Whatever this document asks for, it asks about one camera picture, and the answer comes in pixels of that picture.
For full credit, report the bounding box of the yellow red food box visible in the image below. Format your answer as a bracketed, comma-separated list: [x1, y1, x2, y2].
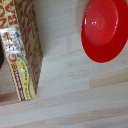
[0, 0, 45, 102]

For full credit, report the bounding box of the red plastic bowl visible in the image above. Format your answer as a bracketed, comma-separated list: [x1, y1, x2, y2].
[80, 0, 128, 64]

